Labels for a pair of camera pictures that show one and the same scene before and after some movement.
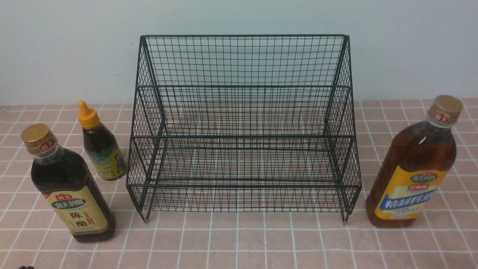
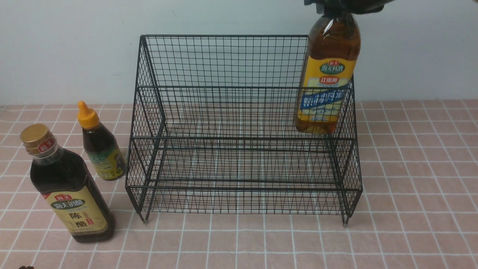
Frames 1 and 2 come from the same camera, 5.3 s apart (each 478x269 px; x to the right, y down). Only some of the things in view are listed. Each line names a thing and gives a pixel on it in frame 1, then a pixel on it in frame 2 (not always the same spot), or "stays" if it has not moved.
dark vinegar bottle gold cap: (64, 178) stays
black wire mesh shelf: (249, 123) stays
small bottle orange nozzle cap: (100, 144) stays
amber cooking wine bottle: (418, 160) → (328, 73)
